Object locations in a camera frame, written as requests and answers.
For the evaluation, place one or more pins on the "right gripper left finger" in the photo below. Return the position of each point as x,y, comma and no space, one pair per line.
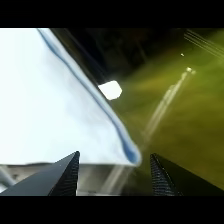
56,178

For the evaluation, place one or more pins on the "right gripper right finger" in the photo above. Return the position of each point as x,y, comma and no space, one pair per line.
170,181

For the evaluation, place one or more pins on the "white shirt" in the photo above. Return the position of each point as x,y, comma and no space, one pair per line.
50,100

